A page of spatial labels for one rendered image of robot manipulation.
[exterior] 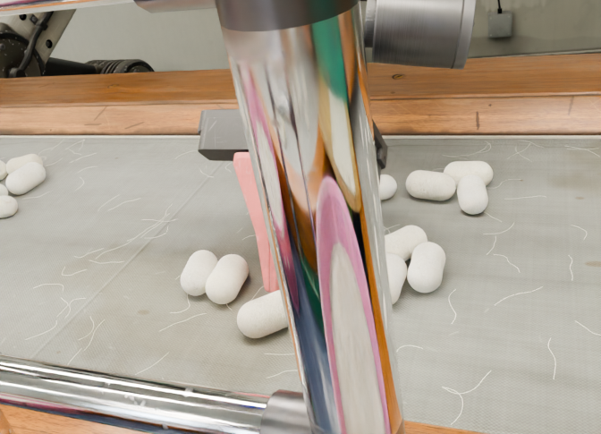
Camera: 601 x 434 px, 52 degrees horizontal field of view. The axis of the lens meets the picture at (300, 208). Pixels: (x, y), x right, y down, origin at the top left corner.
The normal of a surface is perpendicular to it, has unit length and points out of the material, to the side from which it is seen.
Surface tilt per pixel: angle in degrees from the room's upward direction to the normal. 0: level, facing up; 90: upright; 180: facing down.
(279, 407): 11
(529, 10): 90
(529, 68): 0
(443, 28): 81
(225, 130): 41
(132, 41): 90
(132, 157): 0
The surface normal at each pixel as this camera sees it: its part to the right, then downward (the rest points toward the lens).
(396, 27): -0.15, 0.49
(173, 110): -0.33, -0.21
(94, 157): -0.15, -0.84
